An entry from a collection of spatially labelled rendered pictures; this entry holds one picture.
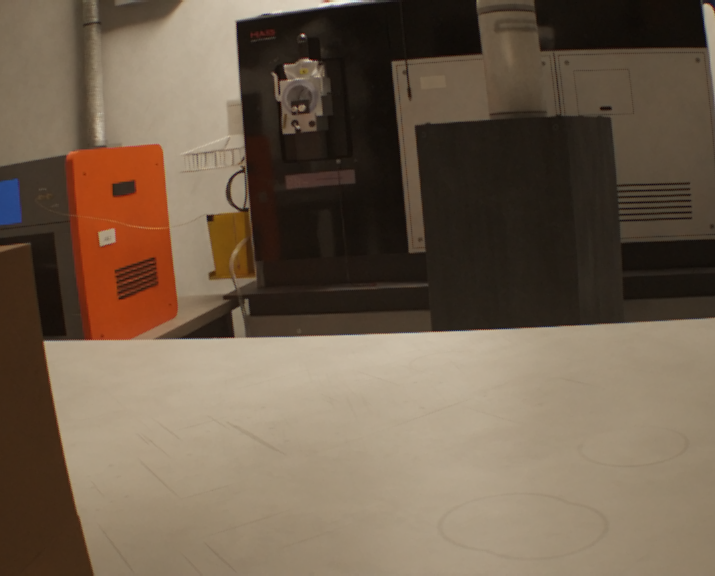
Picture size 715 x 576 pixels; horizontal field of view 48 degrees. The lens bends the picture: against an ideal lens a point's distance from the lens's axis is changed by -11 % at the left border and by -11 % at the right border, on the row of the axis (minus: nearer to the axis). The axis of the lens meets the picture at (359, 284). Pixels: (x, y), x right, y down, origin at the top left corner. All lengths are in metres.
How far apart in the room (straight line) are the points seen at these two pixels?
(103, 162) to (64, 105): 2.01
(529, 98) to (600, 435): 0.87
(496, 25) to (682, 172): 0.90
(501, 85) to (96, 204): 0.91
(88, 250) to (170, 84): 1.88
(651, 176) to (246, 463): 1.69
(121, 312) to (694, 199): 1.35
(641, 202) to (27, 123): 2.79
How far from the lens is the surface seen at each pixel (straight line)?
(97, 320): 1.84
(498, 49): 1.34
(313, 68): 2.14
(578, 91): 2.11
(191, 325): 2.12
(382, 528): 0.42
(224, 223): 2.32
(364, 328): 2.15
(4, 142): 4.11
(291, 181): 2.22
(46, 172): 1.85
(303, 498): 0.47
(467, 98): 2.12
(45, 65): 3.97
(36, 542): 0.26
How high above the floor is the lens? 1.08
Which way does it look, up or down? 9 degrees down
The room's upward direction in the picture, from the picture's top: 5 degrees counter-clockwise
